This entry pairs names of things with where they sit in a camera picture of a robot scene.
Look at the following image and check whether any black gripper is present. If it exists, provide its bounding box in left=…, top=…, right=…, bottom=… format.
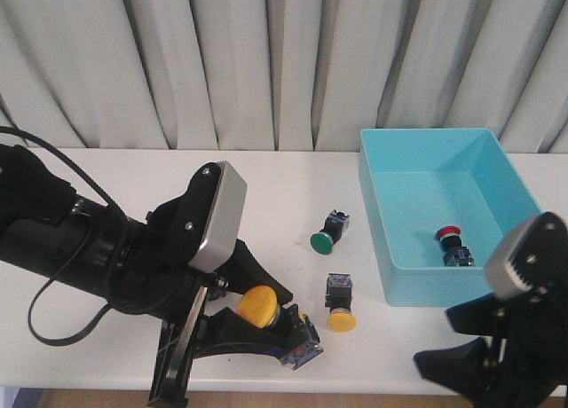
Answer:
left=113, top=194, right=293, bottom=407

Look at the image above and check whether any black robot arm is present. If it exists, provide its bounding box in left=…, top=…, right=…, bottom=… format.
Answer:
left=1, top=142, right=567, bottom=407

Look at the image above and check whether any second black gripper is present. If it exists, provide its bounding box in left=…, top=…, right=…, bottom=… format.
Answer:
left=414, top=290, right=567, bottom=407

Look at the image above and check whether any grey pleated curtain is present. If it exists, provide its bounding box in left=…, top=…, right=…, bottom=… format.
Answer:
left=1, top=0, right=567, bottom=153

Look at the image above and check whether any yellow push button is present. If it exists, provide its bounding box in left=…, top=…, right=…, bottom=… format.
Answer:
left=325, top=273, right=357, bottom=333
left=236, top=285, right=323, bottom=370

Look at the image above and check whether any red push button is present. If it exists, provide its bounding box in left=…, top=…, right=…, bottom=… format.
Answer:
left=435, top=224, right=475, bottom=267

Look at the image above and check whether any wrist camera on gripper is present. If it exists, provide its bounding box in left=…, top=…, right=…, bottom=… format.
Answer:
left=172, top=161, right=247, bottom=273

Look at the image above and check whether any light blue plastic box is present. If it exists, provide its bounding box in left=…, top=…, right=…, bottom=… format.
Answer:
left=359, top=129, right=540, bottom=306

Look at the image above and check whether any green push button right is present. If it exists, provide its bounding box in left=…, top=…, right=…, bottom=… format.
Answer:
left=310, top=209, right=351, bottom=255

